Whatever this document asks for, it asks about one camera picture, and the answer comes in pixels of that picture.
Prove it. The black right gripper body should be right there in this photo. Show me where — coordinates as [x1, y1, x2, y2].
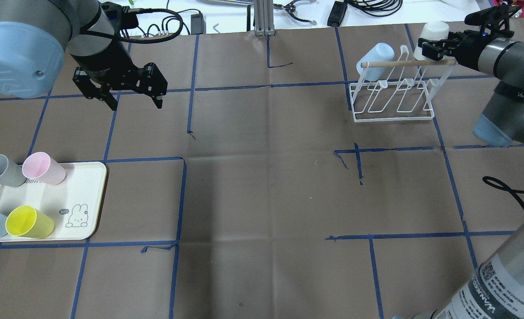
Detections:
[448, 31, 493, 69]

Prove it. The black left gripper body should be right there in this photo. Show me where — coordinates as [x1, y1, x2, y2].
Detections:
[72, 62, 168, 99]

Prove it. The pale green plastic cup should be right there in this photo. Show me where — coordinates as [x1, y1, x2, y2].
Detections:
[414, 21, 449, 60]

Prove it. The light blue plastic cup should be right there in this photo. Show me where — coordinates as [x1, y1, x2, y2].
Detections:
[356, 43, 395, 82]

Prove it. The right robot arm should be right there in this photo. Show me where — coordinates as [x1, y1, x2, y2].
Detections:
[415, 30, 524, 319]

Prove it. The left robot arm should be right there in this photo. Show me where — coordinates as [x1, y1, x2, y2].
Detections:
[0, 0, 168, 110]

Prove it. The pink plastic cup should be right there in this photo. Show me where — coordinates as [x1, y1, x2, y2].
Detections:
[22, 152, 66, 185]

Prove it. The grey plastic cup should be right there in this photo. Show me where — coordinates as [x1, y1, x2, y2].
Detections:
[0, 154, 27, 187]

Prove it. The yellow plastic cup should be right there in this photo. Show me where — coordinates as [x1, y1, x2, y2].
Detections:
[5, 206, 55, 239]

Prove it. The black power adapter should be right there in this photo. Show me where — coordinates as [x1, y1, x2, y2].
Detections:
[190, 13, 207, 35]

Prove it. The metal allen key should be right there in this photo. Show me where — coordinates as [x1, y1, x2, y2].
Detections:
[212, 23, 221, 34]

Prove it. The black power brick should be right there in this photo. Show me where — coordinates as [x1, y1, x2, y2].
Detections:
[326, 0, 348, 27]

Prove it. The cream bunny tray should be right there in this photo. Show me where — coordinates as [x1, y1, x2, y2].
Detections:
[0, 162, 107, 241]

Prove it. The white wire cup rack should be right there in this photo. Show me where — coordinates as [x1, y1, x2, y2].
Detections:
[348, 45, 457, 123]

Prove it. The aluminium frame post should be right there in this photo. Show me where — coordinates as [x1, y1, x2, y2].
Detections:
[253, 0, 276, 37]

